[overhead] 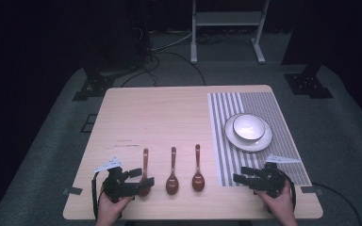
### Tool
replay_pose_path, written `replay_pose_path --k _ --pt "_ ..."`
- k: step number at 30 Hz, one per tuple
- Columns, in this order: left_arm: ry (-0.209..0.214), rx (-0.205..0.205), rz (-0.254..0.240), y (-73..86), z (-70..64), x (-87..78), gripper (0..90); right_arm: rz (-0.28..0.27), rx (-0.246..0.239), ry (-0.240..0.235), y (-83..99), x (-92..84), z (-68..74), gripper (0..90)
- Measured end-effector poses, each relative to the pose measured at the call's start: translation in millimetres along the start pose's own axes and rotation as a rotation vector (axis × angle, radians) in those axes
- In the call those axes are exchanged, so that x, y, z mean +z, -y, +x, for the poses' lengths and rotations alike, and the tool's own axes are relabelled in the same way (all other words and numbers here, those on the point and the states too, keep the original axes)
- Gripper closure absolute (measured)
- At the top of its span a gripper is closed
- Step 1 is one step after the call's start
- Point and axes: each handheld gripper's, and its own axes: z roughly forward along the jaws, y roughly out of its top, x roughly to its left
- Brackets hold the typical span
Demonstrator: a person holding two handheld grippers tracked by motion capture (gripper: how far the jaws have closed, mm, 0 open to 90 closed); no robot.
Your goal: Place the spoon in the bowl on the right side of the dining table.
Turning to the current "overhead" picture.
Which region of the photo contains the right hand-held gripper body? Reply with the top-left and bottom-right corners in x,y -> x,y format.
247,153 -> 303,199

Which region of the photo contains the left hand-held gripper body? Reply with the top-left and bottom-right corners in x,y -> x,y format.
93,156 -> 140,203

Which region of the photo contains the brown wooden spoon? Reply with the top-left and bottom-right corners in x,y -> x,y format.
165,146 -> 180,196
138,148 -> 152,199
191,143 -> 206,193

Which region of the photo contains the person's left hand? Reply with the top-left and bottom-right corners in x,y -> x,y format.
96,187 -> 136,221

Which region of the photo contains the person's right hand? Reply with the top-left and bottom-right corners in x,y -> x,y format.
254,181 -> 297,219

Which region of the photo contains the white plate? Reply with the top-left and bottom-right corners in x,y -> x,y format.
223,112 -> 274,153

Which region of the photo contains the grey tape piece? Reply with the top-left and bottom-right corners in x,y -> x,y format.
300,185 -> 323,194
61,186 -> 84,197

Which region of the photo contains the white bowl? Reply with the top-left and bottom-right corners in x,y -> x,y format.
232,113 -> 267,141

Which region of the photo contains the grey striped placemat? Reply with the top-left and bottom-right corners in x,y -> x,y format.
206,91 -> 312,188

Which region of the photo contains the black stand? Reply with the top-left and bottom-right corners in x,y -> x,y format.
281,0 -> 335,100
72,0 -> 154,103

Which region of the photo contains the white metal stand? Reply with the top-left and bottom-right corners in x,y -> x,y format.
189,0 -> 271,65

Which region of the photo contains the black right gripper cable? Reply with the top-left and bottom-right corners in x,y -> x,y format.
276,169 -> 298,212

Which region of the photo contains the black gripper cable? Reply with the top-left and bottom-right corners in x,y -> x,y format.
276,169 -> 298,212
90,170 -> 101,220

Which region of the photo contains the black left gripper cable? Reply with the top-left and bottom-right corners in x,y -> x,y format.
90,170 -> 101,220

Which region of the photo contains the black floor cable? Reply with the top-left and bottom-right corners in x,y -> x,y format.
310,181 -> 362,226
120,50 -> 207,88

